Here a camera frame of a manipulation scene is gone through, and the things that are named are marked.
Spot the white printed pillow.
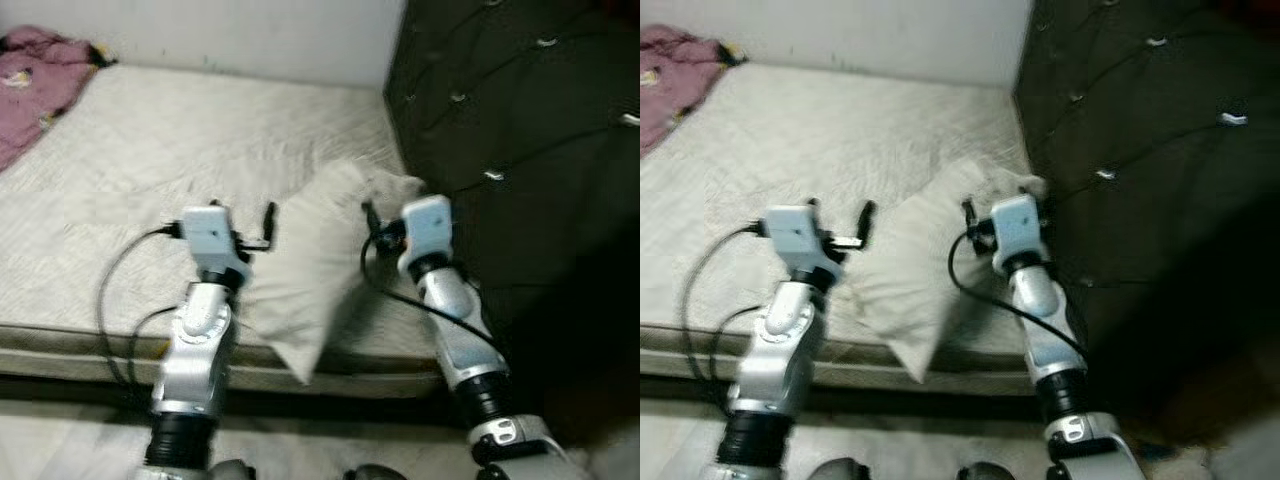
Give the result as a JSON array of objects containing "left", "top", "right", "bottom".
[
  {"left": 848, "top": 158, "right": 1051, "bottom": 384},
  {"left": 243, "top": 158, "right": 433, "bottom": 387}
]

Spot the white patterned mattress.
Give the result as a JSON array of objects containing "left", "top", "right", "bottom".
[
  {"left": 0, "top": 65, "right": 448, "bottom": 398},
  {"left": 640, "top": 65, "right": 1079, "bottom": 386}
]

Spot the dark tufted headboard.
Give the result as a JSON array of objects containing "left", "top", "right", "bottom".
[
  {"left": 384, "top": 0, "right": 641, "bottom": 441},
  {"left": 1012, "top": 0, "right": 1280, "bottom": 446}
]

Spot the pink printed blanket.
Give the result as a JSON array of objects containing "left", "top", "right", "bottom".
[
  {"left": 0, "top": 25, "right": 118, "bottom": 173},
  {"left": 640, "top": 25, "right": 748, "bottom": 157}
]

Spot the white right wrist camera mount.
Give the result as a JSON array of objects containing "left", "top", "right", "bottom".
[
  {"left": 989, "top": 194, "right": 1047, "bottom": 278},
  {"left": 399, "top": 195, "right": 457, "bottom": 283}
]

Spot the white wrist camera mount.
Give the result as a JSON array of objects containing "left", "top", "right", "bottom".
[
  {"left": 180, "top": 203, "right": 252, "bottom": 278},
  {"left": 399, "top": 195, "right": 457, "bottom": 283},
  {"left": 989, "top": 194, "right": 1047, "bottom": 278},
  {"left": 764, "top": 203, "right": 841, "bottom": 283}
]

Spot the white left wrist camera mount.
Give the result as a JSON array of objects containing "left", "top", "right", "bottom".
[
  {"left": 764, "top": 203, "right": 841, "bottom": 283},
  {"left": 180, "top": 203, "right": 252, "bottom": 278}
]

